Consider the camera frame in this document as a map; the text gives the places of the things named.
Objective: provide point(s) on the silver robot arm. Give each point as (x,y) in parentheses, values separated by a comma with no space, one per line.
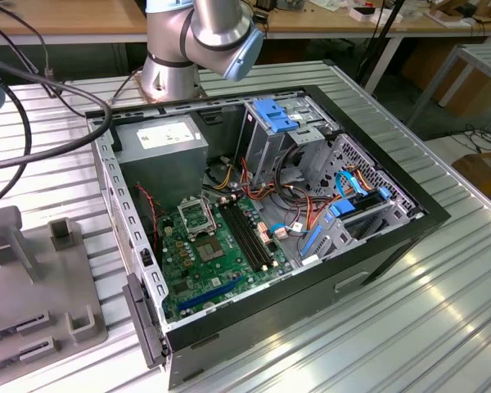
(168,73)

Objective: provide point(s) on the CPU socket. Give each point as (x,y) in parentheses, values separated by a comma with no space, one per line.
(208,249)

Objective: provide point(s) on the peach board connector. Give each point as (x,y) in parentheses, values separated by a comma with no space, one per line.
(265,238)
(262,226)

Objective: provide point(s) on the black RAM slot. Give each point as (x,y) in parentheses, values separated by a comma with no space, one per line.
(240,238)
(250,235)
(245,236)
(255,233)

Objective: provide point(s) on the socket locking lever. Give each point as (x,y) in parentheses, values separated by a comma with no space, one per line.
(211,215)

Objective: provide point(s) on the grey metal drive cage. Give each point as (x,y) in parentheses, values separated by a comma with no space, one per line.
(266,151)

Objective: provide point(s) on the grey power supply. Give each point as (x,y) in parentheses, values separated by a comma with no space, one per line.
(163,172)

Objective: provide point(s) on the blue drive bay latch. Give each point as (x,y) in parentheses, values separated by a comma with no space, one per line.
(272,112)

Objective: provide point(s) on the white paper tag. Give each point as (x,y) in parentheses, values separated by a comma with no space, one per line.
(309,260)

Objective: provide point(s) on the hard disk in blue carrier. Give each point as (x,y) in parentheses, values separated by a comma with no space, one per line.
(339,209)

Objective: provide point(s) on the green motherboard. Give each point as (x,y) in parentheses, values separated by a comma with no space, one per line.
(196,280)

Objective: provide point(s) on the white power supply label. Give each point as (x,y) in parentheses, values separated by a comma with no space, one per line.
(168,136)

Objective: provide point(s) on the grey metal disk bay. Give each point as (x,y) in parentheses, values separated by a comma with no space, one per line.
(335,241)

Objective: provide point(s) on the black case fan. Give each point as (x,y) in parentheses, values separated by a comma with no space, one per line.
(147,223)

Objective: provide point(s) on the blue expansion slot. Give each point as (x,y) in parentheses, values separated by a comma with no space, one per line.
(208,294)

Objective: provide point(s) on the black PC case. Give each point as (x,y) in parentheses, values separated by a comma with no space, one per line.
(270,327)

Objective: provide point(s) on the grey parts rack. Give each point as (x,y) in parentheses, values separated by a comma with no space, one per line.
(61,282)

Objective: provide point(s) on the white flat box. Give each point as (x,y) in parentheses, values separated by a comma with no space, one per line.
(366,13)

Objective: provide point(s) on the black tripod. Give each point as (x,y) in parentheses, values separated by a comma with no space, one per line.
(387,26)

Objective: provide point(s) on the wooden desk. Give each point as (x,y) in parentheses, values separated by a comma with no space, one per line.
(86,16)

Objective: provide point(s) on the large brown cardboard box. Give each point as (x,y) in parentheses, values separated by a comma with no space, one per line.
(470,94)

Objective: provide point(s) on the blue plastic bay rail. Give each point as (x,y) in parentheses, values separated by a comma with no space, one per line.
(311,241)

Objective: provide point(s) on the grey metal frame table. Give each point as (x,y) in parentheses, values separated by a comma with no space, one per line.
(487,55)

